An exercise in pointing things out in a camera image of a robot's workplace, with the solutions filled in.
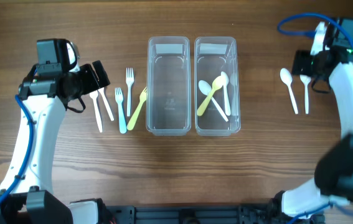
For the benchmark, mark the yellow plastic spoon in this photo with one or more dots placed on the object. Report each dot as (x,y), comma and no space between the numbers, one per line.
(216,85)

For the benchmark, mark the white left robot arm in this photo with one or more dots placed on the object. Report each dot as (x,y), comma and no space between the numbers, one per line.
(26,191)

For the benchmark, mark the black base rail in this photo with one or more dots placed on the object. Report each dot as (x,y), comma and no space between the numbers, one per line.
(257,213)

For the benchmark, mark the left clear plastic container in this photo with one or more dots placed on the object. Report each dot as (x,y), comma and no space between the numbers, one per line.
(168,105)

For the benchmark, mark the white plastic spoon slanted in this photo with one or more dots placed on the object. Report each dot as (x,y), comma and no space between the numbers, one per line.
(287,79)

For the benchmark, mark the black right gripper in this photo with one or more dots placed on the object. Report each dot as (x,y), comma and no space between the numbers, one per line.
(301,62)

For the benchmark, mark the right clear plastic container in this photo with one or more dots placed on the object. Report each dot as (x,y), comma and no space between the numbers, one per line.
(217,98)

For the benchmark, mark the light blue plastic fork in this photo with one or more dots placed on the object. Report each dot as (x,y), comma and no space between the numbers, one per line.
(121,116)

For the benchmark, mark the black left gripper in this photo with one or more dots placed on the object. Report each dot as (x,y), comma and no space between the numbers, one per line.
(96,75)

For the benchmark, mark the white plastic fork upper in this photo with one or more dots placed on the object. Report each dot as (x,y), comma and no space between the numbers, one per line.
(129,82)

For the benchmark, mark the yellow plastic fork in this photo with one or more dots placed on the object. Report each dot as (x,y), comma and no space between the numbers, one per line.
(135,115)

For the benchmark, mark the white plastic spoon in container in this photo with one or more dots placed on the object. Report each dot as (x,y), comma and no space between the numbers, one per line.
(205,88)

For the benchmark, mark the clear plastic container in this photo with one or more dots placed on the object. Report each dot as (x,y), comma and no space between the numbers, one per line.
(168,105)
(217,98)

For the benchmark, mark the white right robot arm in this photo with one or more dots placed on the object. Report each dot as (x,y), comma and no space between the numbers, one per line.
(332,184)

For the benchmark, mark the white plastic spoon wide handle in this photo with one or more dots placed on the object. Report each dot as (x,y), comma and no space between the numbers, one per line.
(226,98)

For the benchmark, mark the white plastic fork leftmost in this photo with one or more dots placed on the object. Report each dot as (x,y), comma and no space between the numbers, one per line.
(94,96)

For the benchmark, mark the white plastic fork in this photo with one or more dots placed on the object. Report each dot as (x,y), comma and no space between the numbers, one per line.
(106,103)
(94,96)
(129,82)

